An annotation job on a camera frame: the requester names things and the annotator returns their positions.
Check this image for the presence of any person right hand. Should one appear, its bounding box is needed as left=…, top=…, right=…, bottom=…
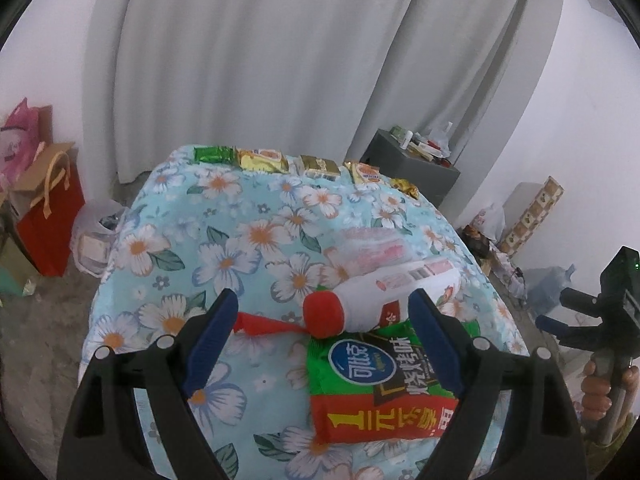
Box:
left=580, top=361, right=639, bottom=429

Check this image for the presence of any floral light blue tablecloth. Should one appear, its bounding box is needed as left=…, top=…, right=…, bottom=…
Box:
left=81, top=145, right=526, bottom=479

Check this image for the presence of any blue water jug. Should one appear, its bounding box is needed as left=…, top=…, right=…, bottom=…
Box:
left=524, top=264, right=576, bottom=318

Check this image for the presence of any orange yellow snack packet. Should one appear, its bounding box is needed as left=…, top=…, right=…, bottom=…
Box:
left=344, top=160, right=382, bottom=185

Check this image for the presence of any gold box packet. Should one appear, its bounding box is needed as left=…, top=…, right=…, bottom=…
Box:
left=299, top=155, right=341, bottom=181

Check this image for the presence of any red plastic wrapper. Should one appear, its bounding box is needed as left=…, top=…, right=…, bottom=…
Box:
left=232, top=312, right=308, bottom=337

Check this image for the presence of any clear plastic bag on cabinet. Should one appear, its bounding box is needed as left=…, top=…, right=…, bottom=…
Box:
left=427, top=122, right=454, bottom=158

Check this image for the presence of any white bag by wall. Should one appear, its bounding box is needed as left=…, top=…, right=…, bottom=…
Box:
left=471, top=204, right=506, bottom=243

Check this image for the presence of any white small bottle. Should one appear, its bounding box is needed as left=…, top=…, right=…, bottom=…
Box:
left=400, top=130, right=413, bottom=151

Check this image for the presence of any green red chip bag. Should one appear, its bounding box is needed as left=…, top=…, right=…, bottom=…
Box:
left=306, top=321, right=458, bottom=444

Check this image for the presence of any red gift bag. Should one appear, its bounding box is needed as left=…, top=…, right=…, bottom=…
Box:
left=9, top=142, right=85, bottom=278

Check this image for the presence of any white plastic bag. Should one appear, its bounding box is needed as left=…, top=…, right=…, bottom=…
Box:
left=70, top=198, right=126, bottom=278

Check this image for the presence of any grey curtain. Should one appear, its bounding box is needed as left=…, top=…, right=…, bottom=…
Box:
left=86, top=0, right=569, bottom=208

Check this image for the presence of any dark grey cabinet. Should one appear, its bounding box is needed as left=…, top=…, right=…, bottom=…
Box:
left=360, top=129, right=460, bottom=207

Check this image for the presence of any crumpled gold wrapper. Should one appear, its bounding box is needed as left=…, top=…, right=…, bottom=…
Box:
left=390, top=178, right=420, bottom=200

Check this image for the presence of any pink gift bag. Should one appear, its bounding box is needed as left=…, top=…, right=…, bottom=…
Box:
left=1, top=99, right=52, bottom=192

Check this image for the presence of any white bottle red cap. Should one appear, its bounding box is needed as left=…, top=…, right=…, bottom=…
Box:
left=303, top=257, right=461, bottom=339

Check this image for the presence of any clear pink plastic wrapper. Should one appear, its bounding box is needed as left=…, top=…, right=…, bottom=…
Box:
left=320, top=226, right=414, bottom=276

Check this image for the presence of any green snack packet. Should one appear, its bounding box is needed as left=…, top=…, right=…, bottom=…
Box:
left=194, top=145, right=238, bottom=165

